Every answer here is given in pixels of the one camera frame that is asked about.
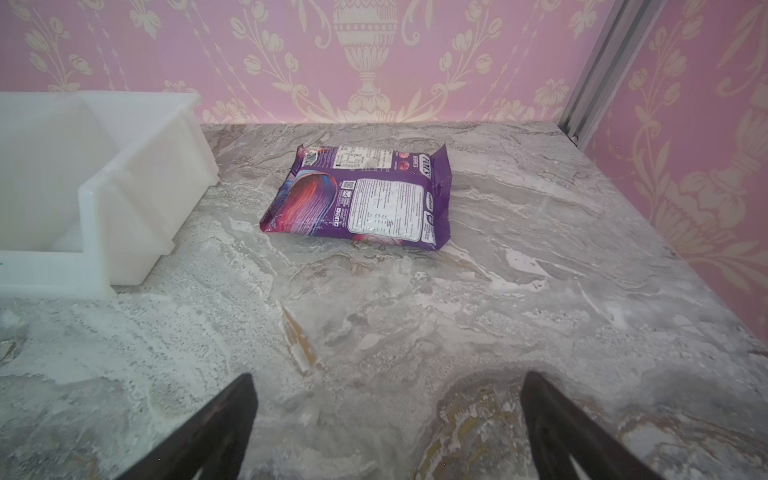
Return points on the purple snack packet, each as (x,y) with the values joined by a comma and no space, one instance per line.
(365,194)

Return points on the white right bin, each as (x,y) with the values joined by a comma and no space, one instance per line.
(94,187)

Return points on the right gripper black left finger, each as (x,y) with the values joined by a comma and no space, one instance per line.
(211,444)

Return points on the grey corner post right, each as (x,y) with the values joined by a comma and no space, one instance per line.
(627,25)

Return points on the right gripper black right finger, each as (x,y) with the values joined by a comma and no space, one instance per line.
(563,438)

